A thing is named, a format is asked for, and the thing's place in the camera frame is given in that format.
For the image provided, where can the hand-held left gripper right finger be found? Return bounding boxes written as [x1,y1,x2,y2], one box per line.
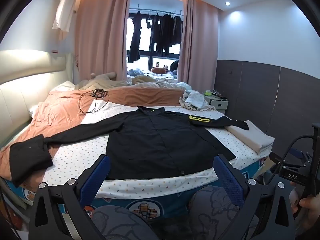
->
[214,154,298,240]

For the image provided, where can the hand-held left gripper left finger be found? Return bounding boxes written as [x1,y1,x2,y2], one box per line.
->
[30,154,110,240]

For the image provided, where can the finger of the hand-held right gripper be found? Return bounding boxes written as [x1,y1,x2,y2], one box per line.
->
[269,151,286,167]
[290,148,312,164]

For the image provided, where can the black jacket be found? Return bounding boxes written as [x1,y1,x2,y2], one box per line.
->
[9,106,250,188]

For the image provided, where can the person's right hand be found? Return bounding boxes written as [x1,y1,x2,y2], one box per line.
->
[290,189,320,230]

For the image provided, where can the white floral bed sheet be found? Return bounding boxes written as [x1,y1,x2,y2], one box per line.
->
[41,102,275,198]

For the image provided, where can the folded beige cloth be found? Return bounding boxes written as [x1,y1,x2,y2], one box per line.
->
[225,120,275,153]

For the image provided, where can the person's grey patterned trousers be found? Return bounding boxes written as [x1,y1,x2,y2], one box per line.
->
[187,185,260,240]

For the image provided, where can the person's left leg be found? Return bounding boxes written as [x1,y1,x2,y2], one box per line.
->
[91,204,156,240]

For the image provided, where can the white nightstand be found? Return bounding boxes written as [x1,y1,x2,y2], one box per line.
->
[209,90,229,116]

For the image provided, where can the orange blanket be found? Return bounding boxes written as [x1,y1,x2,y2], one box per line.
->
[0,86,187,180]

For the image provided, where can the pale printed folded cloth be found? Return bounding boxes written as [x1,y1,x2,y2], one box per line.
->
[186,91,210,108]

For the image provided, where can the cream fringed cloth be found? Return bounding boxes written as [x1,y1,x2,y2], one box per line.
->
[179,89,217,112]

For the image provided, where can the blue plush toy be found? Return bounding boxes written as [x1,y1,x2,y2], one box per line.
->
[127,68,145,77]

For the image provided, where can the beige padded headboard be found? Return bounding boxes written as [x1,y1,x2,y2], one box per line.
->
[0,50,75,150]

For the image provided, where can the beige duvet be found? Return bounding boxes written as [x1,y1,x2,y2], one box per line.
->
[131,76,187,90]

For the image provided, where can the brown plush toy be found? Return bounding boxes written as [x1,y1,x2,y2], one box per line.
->
[151,64,168,75]

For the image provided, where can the pink curtain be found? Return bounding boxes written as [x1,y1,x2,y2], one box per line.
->
[179,0,219,93]
[74,0,132,85]

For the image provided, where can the long black hanging coat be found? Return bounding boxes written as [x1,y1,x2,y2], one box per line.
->
[128,10,142,63]

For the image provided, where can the dark hanging garment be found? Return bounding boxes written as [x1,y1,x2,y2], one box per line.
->
[149,13,161,53]
[160,14,173,57]
[172,15,183,47]

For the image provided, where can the white hanging garment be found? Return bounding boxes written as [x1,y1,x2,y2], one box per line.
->
[52,0,81,33]

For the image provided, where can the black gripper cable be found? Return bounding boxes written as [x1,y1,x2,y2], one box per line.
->
[284,134,316,161]

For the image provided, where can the black cable bundle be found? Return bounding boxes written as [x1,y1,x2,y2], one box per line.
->
[78,89,110,114]

